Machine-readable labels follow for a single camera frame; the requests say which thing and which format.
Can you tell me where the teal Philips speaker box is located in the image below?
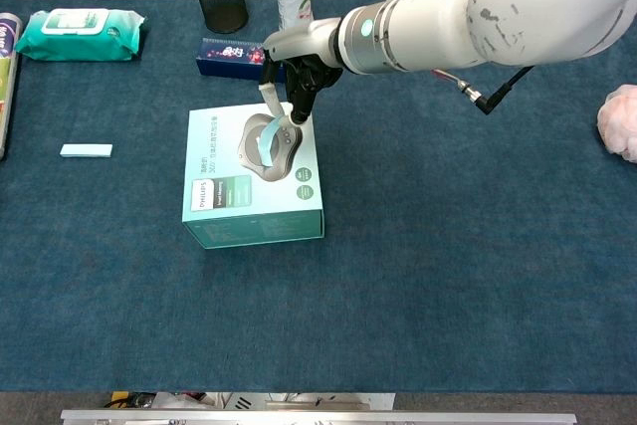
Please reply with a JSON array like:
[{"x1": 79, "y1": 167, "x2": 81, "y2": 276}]
[{"x1": 180, "y1": 101, "x2": 326, "y2": 250}]

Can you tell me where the pink fluffy object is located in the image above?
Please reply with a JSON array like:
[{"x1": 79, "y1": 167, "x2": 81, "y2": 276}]
[{"x1": 595, "y1": 85, "x2": 637, "y2": 163}]

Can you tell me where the dark blue long box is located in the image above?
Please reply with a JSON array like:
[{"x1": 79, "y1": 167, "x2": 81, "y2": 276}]
[{"x1": 194, "y1": 37, "x2": 295, "y2": 84}]

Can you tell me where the aluminium profile rail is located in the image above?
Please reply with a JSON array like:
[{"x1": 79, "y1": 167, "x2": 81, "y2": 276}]
[{"x1": 60, "y1": 409, "x2": 578, "y2": 425}]

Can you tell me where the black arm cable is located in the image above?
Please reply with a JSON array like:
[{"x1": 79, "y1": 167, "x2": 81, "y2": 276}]
[{"x1": 432, "y1": 65, "x2": 536, "y2": 116}]

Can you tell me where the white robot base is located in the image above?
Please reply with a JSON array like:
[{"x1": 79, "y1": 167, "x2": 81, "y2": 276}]
[{"x1": 151, "y1": 391, "x2": 397, "y2": 411}]

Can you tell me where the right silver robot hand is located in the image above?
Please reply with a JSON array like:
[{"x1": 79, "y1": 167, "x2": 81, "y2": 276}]
[{"x1": 258, "y1": 16, "x2": 344, "y2": 126}]

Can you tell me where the green wet wipes pack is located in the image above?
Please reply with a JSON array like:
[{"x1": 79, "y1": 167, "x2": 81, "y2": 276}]
[{"x1": 14, "y1": 7, "x2": 147, "y2": 63}]

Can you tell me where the white rectangular block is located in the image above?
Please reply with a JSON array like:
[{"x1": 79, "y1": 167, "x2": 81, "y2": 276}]
[{"x1": 59, "y1": 143, "x2": 113, "y2": 158}]

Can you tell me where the small light blue strip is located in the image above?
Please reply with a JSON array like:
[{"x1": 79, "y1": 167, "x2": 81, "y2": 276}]
[{"x1": 256, "y1": 115, "x2": 291, "y2": 167}]

